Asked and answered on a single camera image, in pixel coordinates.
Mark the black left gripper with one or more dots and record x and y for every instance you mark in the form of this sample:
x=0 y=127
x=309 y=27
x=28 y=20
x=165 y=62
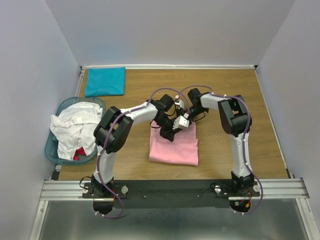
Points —
x=169 y=134

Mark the pink t-shirt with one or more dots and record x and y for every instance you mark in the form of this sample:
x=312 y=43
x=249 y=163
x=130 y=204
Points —
x=183 y=150

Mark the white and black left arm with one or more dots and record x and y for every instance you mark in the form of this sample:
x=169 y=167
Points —
x=112 y=132

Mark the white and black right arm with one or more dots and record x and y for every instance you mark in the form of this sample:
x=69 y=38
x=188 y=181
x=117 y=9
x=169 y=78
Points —
x=236 y=121

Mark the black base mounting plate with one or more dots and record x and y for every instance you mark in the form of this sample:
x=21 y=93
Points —
x=108 y=208

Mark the folded teal t-shirt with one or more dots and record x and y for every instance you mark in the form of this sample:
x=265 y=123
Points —
x=105 y=82

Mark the red garment in basket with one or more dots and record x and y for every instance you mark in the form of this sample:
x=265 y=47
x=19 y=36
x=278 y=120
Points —
x=79 y=152

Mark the white t-shirt in basket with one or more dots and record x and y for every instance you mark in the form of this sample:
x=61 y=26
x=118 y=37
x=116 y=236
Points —
x=74 y=128

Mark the blue plastic laundry basket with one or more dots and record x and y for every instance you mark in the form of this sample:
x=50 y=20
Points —
x=52 y=143

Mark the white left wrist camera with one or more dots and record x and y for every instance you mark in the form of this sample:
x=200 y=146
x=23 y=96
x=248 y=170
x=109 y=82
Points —
x=181 y=122

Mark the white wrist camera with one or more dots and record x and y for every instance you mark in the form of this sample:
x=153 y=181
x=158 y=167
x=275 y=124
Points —
x=181 y=122
x=179 y=103

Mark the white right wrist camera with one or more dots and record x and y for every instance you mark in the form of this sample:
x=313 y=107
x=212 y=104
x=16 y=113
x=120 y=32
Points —
x=179 y=103

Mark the aluminium front rail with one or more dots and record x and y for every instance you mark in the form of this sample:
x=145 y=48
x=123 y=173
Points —
x=289 y=188

